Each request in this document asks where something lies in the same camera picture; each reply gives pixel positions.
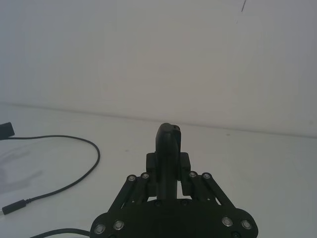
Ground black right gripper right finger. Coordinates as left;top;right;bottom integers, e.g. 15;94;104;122
170;123;259;238

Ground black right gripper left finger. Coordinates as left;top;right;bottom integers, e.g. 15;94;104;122
90;122;177;238

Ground black power adapter block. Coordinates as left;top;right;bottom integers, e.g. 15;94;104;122
0;121;15;141

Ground black cable with plug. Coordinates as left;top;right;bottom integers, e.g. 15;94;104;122
0;134;101;217

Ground thin black cable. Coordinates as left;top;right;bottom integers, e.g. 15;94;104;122
30;228;91;238

